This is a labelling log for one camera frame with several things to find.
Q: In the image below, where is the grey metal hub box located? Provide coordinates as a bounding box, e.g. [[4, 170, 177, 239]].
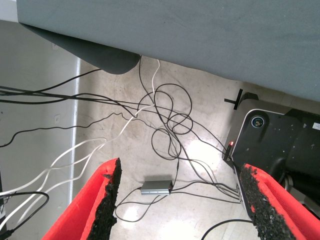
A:
[[140, 179, 174, 196]]

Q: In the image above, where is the white cable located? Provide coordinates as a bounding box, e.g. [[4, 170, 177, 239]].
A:
[[0, 137, 108, 231], [0, 59, 161, 226]]

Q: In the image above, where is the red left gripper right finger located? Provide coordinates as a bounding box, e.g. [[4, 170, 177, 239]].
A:
[[238, 163, 320, 240]]

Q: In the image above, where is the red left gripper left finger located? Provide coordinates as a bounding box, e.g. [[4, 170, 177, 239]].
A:
[[41, 157, 123, 240]]

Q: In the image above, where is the black dongle with red light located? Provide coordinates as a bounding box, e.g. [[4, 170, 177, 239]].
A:
[[223, 140, 235, 162]]

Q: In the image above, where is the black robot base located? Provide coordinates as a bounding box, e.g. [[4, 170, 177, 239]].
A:
[[221, 91, 320, 221]]

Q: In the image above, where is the dark grey table cloth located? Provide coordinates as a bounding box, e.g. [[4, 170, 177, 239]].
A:
[[15, 0, 320, 104]]

